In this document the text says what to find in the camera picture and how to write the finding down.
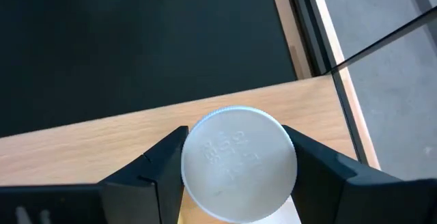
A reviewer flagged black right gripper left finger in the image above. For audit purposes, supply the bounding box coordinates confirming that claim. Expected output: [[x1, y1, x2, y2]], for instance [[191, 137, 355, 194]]
[[98, 125, 190, 224]]

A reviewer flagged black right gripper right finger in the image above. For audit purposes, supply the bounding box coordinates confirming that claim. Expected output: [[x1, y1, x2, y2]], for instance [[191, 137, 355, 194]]
[[282, 124, 407, 224]]

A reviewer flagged wooden shelf black metal frame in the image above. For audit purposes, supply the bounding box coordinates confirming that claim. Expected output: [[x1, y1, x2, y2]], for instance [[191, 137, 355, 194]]
[[0, 5, 437, 224]]

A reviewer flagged black aluminium rig frame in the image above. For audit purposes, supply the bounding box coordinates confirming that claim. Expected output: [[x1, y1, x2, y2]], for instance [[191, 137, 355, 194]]
[[283, 0, 337, 76]]

